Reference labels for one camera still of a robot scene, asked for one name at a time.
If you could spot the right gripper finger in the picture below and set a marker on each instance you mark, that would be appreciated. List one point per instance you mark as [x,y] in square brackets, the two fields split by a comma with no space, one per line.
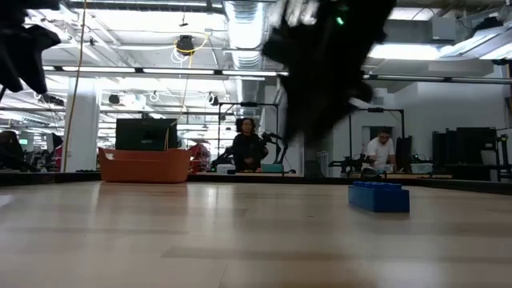
[312,118]

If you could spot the blue studded brick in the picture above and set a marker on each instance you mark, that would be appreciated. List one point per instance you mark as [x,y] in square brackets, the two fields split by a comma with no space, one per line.
[378,200]

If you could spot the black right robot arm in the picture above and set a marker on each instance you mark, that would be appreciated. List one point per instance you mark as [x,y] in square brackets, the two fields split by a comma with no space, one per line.
[344,16]

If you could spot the black background robot arm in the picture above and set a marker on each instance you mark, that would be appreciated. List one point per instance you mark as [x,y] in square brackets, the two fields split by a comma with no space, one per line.
[348,164]
[276,150]
[225,157]

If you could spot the teal box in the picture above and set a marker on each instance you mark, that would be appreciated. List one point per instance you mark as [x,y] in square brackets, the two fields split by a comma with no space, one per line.
[272,168]

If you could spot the person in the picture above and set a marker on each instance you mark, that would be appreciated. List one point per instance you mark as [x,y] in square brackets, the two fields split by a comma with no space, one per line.
[380,152]
[248,146]

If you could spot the white column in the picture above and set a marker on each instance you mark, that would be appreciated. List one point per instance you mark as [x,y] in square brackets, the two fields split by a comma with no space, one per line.
[86,132]

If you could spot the white box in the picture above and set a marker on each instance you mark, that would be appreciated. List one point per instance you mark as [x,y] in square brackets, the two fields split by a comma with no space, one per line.
[225,169]

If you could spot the red cart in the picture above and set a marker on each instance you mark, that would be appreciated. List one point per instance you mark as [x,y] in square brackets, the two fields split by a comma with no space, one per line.
[198,156]

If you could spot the black bar with light strips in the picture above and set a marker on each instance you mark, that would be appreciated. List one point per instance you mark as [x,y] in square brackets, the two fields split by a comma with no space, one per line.
[180,71]

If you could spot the black ceiling dome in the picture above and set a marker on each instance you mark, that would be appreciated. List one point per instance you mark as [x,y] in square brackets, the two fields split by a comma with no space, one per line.
[185,45]

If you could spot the black monitor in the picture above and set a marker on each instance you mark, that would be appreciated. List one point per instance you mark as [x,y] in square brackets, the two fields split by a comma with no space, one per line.
[146,134]

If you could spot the black rack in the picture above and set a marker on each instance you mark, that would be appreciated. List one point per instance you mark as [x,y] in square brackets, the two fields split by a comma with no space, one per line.
[464,148]

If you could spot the orange plastic bin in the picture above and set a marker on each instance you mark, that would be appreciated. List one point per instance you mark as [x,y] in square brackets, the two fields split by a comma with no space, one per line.
[144,166]

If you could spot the black gantry frame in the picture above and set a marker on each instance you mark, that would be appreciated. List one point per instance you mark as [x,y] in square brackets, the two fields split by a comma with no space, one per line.
[390,109]
[248,105]

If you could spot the silver ceiling duct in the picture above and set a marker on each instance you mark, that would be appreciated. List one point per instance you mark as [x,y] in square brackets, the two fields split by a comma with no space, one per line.
[246,36]

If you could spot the black aluminium table frame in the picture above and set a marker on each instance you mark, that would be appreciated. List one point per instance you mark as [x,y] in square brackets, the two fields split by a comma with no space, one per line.
[48,178]

